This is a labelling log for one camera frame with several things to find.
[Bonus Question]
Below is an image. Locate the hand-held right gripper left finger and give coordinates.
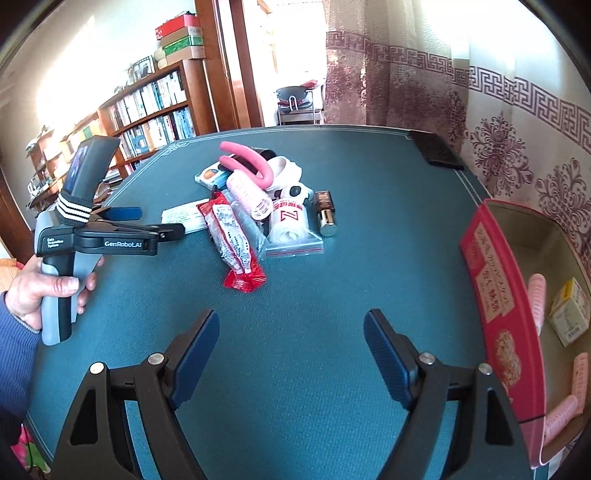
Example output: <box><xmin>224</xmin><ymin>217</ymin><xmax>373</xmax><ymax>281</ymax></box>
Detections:
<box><xmin>48</xmin><ymin>308</ymin><xmax>221</xmax><ymax>480</ymax></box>

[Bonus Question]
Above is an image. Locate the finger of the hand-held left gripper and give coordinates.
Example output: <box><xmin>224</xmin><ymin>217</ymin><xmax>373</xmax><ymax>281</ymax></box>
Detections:
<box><xmin>90</xmin><ymin>206</ymin><xmax>143</xmax><ymax>223</ymax></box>
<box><xmin>95</xmin><ymin>220</ymin><xmax>187</xmax><ymax>243</ymax></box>

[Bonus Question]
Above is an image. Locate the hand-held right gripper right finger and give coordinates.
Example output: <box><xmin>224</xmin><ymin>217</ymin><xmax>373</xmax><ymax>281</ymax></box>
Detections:
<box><xmin>363</xmin><ymin>308</ymin><xmax>532</xmax><ymax>480</ymax></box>

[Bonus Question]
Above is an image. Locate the clear plastic tube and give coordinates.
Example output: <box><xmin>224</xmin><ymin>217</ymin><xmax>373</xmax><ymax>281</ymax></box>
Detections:
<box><xmin>231</xmin><ymin>198</ymin><xmax>269</xmax><ymax>260</ymax></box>

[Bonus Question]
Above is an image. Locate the red cardboard box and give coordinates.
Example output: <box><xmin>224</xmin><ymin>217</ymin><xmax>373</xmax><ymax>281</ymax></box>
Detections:
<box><xmin>459</xmin><ymin>198</ymin><xmax>591</xmax><ymax>470</ymax></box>

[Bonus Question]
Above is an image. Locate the person's left forearm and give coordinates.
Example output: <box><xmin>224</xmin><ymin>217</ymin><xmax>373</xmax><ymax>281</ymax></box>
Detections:
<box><xmin>0</xmin><ymin>291</ymin><xmax>43</xmax><ymax>444</ymax></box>

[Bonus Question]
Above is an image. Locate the green felt desktop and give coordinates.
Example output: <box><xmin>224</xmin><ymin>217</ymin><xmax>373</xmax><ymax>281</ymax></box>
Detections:
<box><xmin>25</xmin><ymin>126</ymin><xmax>552</xmax><ymax>480</ymax></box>

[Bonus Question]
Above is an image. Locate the person's left hand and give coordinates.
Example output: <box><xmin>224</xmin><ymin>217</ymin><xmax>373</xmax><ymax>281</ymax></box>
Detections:
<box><xmin>7</xmin><ymin>256</ymin><xmax>106</xmax><ymax>333</ymax></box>

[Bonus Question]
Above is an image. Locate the white paper card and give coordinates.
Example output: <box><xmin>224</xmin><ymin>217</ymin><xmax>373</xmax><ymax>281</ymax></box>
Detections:
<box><xmin>161</xmin><ymin>198</ymin><xmax>212</xmax><ymax>234</ymax></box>

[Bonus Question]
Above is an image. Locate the red snack packet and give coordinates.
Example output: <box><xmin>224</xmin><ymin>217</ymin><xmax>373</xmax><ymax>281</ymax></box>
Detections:
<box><xmin>198</xmin><ymin>191</ymin><xmax>267</xmax><ymax>292</ymax></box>

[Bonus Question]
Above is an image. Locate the blue orange medicine box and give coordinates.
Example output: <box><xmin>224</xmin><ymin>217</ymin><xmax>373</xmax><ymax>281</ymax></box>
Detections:
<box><xmin>195</xmin><ymin>164</ymin><xmax>232</xmax><ymax>188</ymax></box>

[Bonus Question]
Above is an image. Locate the pink hair roller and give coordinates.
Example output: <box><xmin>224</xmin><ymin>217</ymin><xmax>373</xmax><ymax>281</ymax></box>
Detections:
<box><xmin>542</xmin><ymin>394</ymin><xmax>585</xmax><ymax>448</ymax></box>
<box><xmin>527</xmin><ymin>273</ymin><xmax>547</xmax><ymax>335</ymax></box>
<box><xmin>226</xmin><ymin>170</ymin><xmax>273</xmax><ymax>221</ymax></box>
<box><xmin>573</xmin><ymin>353</ymin><xmax>591</xmax><ymax>407</ymax></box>

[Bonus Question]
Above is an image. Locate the low wooden bookshelf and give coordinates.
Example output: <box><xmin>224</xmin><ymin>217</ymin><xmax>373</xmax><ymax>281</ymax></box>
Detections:
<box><xmin>25</xmin><ymin>111</ymin><xmax>121</xmax><ymax>213</ymax></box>

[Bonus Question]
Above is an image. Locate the pink foam bendy roller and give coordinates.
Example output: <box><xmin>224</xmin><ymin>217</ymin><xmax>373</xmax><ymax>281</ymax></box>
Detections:
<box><xmin>219</xmin><ymin>141</ymin><xmax>276</xmax><ymax>191</ymax></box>

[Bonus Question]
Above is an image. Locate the white tube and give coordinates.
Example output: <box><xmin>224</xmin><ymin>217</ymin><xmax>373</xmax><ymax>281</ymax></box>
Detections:
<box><xmin>264</xmin><ymin>196</ymin><xmax>324</xmax><ymax>258</ymax></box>

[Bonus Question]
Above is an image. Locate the wooden bookshelf with books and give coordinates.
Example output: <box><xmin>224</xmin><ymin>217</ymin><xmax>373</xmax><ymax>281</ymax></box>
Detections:
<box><xmin>28</xmin><ymin>71</ymin><xmax>197</xmax><ymax>195</ymax></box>

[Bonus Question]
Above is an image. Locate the panda figurine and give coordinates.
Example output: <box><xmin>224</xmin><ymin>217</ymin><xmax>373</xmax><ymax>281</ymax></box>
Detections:
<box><xmin>276</xmin><ymin>182</ymin><xmax>315</xmax><ymax>205</ymax></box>

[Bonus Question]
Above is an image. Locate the white jar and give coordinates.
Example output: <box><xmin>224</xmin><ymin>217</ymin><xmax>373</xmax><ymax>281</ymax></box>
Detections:
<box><xmin>268</xmin><ymin>156</ymin><xmax>303</xmax><ymax>190</ymax></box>

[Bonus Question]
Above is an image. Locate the tall wooden bookshelf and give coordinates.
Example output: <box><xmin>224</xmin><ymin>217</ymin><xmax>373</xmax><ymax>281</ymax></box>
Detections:
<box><xmin>97</xmin><ymin>59</ymin><xmax>218</xmax><ymax>178</ymax></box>

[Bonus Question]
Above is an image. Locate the framed photo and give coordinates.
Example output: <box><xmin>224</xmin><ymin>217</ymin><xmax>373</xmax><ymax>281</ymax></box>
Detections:
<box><xmin>127</xmin><ymin>55</ymin><xmax>156</xmax><ymax>82</ymax></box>

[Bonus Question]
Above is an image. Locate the brown gold lipstick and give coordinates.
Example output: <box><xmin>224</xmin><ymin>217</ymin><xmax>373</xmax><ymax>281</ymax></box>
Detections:
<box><xmin>315</xmin><ymin>189</ymin><xmax>340</xmax><ymax>237</ymax></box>

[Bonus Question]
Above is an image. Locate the metal chair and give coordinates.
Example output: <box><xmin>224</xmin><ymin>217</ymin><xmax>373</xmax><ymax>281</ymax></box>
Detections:
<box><xmin>276</xmin><ymin>85</ymin><xmax>324</xmax><ymax>125</ymax></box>

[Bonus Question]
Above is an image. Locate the black wok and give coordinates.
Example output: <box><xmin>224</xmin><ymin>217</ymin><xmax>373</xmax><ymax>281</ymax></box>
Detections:
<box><xmin>276</xmin><ymin>85</ymin><xmax>311</xmax><ymax>105</ymax></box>

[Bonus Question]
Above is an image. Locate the small pale yellow box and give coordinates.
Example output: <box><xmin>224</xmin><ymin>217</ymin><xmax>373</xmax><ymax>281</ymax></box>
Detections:
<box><xmin>548</xmin><ymin>277</ymin><xmax>591</xmax><ymax>348</ymax></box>

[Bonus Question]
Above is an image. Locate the floral patterned cloth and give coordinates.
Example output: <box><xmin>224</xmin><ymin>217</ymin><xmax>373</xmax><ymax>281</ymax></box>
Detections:
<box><xmin>9</xmin><ymin>429</ymin><xmax>49</xmax><ymax>475</ymax></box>

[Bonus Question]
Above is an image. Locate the black phone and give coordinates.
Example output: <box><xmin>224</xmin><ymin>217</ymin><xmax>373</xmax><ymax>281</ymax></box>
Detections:
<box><xmin>409</xmin><ymin>130</ymin><xmax>465</xmax><ymax>171</ymax></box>

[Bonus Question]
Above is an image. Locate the patterned maroon curtain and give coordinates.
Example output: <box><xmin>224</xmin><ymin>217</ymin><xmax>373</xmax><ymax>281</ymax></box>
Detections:
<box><xmin>321</xmin><ymin>0</ymin><xmax>591</xmax><ymax>250</ymax></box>

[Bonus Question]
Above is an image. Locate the wooden door frame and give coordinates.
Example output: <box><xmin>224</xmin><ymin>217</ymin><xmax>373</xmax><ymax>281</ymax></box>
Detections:
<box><xmin>194</xmin><ymin>0</ymin><xmax>266</xmax><ymax>136</ymax></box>

